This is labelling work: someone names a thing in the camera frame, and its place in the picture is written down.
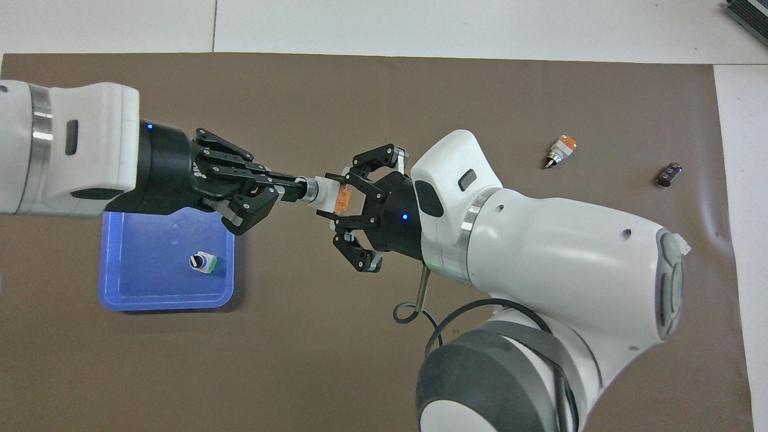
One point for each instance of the blue plastic tray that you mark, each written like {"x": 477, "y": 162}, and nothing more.
{"x": 150, "y": 270}

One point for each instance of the grey ribbed device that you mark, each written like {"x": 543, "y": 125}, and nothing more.
{"x": 750, "y": 15}

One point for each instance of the white rotary switch orange base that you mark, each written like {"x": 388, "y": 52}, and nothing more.
{"x": 562, "y": 150}
{"x": 327, "y": 193}

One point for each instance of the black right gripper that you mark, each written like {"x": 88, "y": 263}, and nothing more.
{"x": 393, "y": 216}

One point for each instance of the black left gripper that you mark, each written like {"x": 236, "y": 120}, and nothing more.
{"x": 168, "y": 174}

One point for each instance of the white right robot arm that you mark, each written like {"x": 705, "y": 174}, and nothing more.
{"x": 552, "y": 252}

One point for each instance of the brown table mat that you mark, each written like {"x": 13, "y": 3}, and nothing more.
{"x": 300, "y": 360}

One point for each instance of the white rotary switch green base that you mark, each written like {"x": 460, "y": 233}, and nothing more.
{"x": 203, "y": 263}

